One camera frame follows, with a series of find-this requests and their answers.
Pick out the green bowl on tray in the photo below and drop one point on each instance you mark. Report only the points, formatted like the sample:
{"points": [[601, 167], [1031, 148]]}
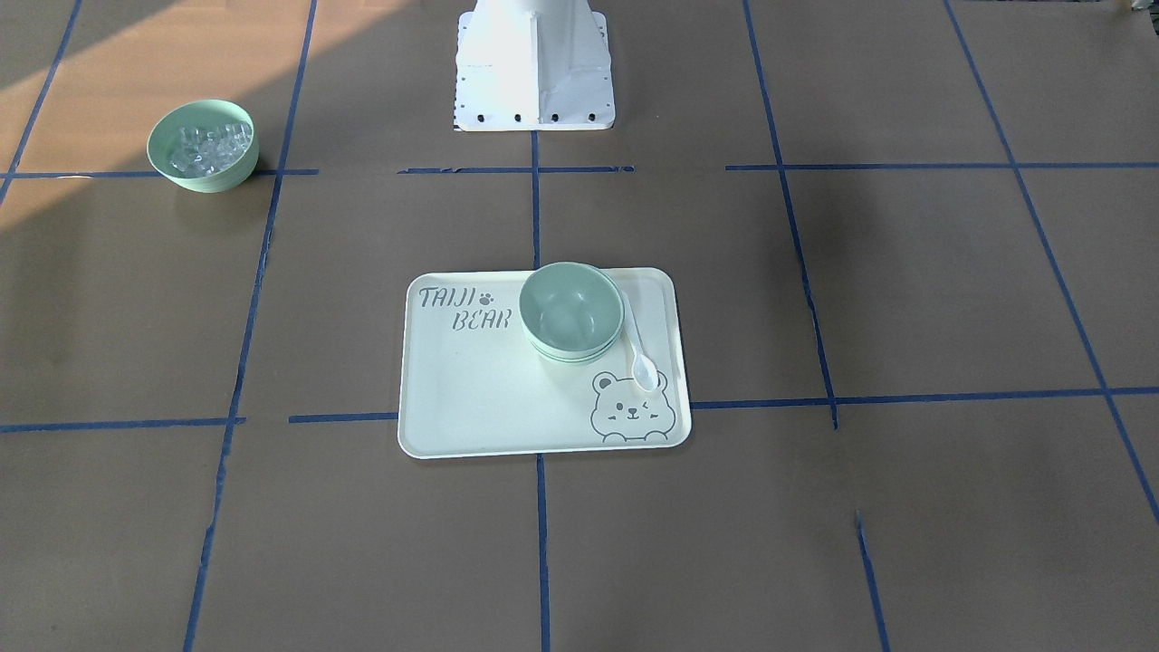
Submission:
{"points": [[574, 362]]}

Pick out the white plastic spoon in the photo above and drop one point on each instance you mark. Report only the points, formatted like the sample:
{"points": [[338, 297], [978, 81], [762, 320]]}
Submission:
{"points": [[644, 371]]}

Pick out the cream bear tray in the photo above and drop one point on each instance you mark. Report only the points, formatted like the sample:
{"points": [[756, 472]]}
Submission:
{"points": [[471, 383]]}

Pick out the green bowl with ice cubes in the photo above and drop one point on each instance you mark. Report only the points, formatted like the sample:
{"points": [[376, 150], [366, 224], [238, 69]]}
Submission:
{"points": [[207, 146]]}

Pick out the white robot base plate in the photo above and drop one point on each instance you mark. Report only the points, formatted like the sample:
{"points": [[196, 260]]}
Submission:
{"points": [[533, 66]]}

